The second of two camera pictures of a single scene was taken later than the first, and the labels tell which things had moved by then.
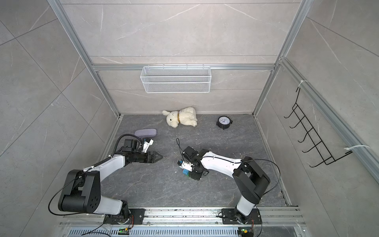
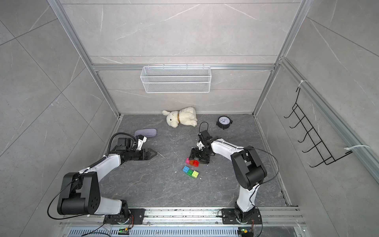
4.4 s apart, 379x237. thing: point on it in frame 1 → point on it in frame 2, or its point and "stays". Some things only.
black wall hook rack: (319, 147) stays
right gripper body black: (195, 174) → (204, 156)
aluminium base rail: (184, 217) stays
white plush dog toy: (187, 116) stays
